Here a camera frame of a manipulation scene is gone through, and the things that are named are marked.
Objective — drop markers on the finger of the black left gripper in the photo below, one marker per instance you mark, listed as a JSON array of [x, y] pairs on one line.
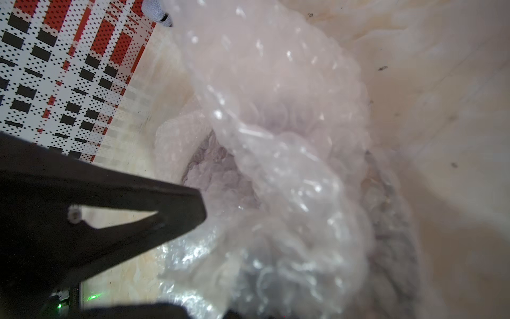
[[41, 246]]

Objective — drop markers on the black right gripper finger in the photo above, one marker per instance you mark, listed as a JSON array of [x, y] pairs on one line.
[[159, 310]]

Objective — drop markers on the clear bubble wrap sheet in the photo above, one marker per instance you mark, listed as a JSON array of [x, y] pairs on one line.
[[301, 221]]

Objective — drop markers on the grey striped sock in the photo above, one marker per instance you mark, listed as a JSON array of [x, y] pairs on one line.
[[153, 10]]

